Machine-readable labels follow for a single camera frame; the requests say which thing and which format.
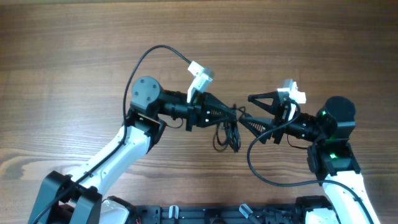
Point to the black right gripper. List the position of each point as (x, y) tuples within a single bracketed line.
[(282, 112)]

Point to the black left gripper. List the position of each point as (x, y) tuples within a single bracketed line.
[(199, 109)]

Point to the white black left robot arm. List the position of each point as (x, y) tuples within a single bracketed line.
[(78, 197)]

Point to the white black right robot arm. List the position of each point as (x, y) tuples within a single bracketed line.
[(329, 156)]

